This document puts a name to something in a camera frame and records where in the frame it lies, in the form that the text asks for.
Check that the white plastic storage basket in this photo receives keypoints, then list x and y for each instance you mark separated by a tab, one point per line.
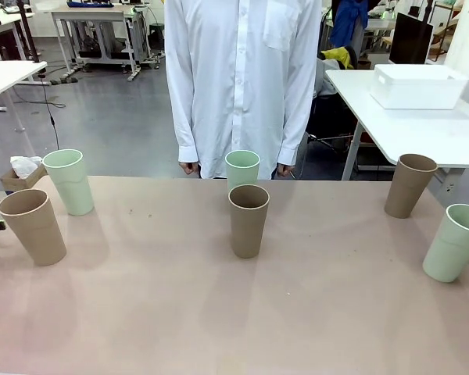
414	90

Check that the person's right forearm white sleeve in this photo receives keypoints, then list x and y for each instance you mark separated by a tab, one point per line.
187	133

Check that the black office chair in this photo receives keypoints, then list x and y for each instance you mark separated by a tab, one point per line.
330	117

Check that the person's right hand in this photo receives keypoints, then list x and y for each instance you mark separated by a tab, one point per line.
188	168

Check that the white desk with dark cabinet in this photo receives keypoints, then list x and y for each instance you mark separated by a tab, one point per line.
4	31

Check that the black computer monitor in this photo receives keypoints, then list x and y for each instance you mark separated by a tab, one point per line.
410	39

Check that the black tripod stand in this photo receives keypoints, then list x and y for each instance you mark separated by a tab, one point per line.
28	31

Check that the person's left forearm white sleeve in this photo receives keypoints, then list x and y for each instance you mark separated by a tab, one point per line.
293	133

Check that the yellow garment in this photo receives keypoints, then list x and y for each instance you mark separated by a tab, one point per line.
336	54

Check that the white table with grey leg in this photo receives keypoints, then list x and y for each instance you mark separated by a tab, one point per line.
4	76

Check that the white desk with grey frame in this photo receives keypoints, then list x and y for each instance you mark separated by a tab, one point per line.
94	15

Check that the white side table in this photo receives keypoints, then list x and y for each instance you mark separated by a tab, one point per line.
414	129

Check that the light green tall plastic cup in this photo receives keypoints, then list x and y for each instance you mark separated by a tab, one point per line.
76	187
240	176
449	254

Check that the person's left hand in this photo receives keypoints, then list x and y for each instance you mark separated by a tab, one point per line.
286	170

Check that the person in white shirt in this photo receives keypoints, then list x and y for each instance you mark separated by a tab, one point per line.
238	78

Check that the brown tall plastic cup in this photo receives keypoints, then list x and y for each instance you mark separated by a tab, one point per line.
35	234
248	230
406	191

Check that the small cardboard box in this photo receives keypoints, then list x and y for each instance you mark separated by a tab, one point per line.
13	183

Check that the blue hanging jacket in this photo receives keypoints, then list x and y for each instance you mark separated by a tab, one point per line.
348	23

